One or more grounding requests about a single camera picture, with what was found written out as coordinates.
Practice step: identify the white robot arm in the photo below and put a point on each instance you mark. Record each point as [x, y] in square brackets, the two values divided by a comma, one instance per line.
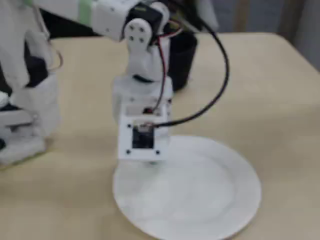
[110, 17]

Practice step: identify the green masking tape strip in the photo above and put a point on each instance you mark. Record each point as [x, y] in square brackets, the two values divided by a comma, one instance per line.
[85, 11]
[28, 2]

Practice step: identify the white curved furniture part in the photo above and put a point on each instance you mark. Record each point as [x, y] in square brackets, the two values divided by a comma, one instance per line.
[208, 12]

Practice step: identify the white paper plate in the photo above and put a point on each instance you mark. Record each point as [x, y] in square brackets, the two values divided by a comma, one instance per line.
[187, 200]

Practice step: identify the yellow green base mat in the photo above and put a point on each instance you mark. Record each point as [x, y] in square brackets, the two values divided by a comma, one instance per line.
[53, 150]

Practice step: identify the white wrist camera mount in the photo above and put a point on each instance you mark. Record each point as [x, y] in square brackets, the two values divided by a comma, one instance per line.
[125, 147]

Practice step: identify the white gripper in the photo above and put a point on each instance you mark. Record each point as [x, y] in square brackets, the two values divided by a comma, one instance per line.
[119, 100]

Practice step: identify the wooden post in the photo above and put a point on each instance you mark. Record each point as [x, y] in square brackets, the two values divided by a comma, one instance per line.
[241, 15]

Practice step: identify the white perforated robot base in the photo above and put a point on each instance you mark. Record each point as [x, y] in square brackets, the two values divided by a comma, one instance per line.
[22, 150]

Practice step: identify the black round pot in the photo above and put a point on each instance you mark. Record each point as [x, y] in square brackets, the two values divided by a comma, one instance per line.
[183, 62]

